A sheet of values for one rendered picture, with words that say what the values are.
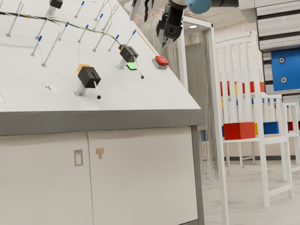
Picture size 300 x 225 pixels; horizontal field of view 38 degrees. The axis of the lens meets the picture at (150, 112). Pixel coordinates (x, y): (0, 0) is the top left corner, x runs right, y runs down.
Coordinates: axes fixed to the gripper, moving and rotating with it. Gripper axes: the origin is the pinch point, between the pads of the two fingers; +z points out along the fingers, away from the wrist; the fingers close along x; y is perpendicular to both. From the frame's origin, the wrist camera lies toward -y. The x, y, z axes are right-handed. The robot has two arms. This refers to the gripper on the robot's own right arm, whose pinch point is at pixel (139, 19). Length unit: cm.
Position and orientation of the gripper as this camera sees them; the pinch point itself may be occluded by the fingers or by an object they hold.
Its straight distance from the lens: 174.2
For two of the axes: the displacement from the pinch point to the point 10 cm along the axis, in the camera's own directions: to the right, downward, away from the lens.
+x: -6.4, 1.0, -7.6
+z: -2.1, 9.3, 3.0
